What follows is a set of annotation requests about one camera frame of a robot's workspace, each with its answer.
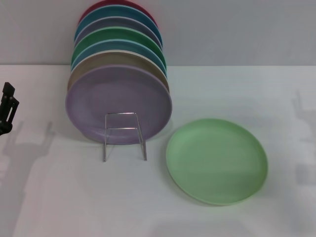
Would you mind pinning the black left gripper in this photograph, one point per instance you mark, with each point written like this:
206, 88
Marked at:
4, 128

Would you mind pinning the grey purple plate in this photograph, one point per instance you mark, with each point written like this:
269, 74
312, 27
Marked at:
116, 23

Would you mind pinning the teal blue plate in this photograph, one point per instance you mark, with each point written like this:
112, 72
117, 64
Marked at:
118, 12

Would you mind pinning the light blue plate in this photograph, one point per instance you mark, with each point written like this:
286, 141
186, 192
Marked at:
116, 45

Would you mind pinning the lavender plate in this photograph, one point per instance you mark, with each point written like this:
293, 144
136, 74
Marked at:
118, 93

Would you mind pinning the beige plate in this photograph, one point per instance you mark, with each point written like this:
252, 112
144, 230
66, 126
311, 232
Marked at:
111, 59

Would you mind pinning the red plate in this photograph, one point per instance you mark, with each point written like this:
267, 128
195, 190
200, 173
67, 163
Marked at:
90, 10

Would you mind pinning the light green plate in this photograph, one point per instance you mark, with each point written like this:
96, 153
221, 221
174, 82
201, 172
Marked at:
217, 160

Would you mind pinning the dark green plate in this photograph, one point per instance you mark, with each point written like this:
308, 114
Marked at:
116, 34

